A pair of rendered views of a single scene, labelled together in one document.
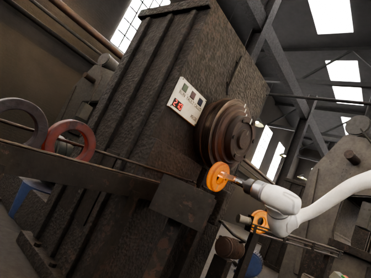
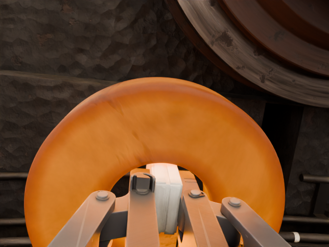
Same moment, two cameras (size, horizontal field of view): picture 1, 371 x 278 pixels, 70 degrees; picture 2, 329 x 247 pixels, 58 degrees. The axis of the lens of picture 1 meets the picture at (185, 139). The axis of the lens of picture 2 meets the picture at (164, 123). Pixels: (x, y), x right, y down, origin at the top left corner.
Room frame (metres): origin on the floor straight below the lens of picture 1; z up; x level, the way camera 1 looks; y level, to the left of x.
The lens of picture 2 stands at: (1.24, -0.35, 0.92)
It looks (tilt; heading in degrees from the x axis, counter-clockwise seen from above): 12 degrees down; 42
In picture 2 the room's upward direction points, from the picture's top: 6 degrees clockwise
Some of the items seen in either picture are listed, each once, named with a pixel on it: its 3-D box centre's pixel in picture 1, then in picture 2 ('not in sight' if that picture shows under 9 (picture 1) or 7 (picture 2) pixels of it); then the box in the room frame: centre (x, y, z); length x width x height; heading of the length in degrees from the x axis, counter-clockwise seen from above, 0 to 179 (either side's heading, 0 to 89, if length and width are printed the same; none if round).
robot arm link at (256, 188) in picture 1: (259, 190); not in sight; (1.21, -0.41, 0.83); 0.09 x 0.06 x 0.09; 138
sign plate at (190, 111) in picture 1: (187, 102); not in sight; (1.46, 0.07, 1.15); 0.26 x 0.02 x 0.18; 138
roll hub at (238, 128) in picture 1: (240, 138); not in sight; (1.57, -0.31, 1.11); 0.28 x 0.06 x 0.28; 138
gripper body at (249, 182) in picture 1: (245, 185); not in sight; (1.26, -0.35, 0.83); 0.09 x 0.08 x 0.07; 48
